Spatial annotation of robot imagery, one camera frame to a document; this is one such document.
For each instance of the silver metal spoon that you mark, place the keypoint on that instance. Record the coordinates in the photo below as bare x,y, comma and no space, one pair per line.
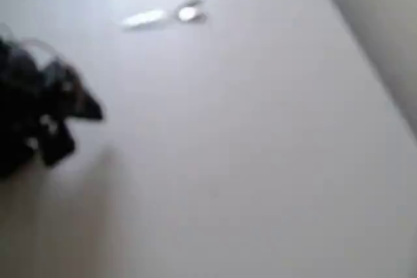
185,14

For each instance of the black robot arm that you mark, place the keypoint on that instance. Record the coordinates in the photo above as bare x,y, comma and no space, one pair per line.
19,102

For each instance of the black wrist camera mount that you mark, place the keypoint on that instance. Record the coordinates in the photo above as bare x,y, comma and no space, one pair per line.
57,143

